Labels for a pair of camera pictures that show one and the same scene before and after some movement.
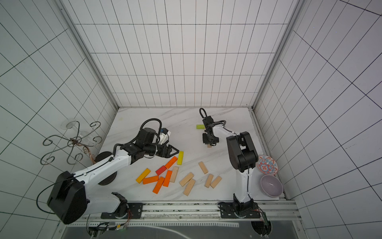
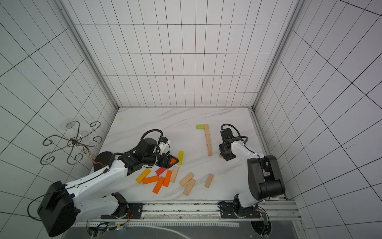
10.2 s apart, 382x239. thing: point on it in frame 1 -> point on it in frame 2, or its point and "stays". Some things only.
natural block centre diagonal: x=186 y=179 stays
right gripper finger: x=215 y=140 -> x=231 y=156
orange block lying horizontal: x=150 y=179 stays
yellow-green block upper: x=180 y=158 stays
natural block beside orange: x=174 y=173 stays
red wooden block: x=159 y=171 stays
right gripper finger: x=205 y=139 -> x=223 y=150
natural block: x=209 y=180 stays
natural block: x=203 y=167 -> x=210 y=150
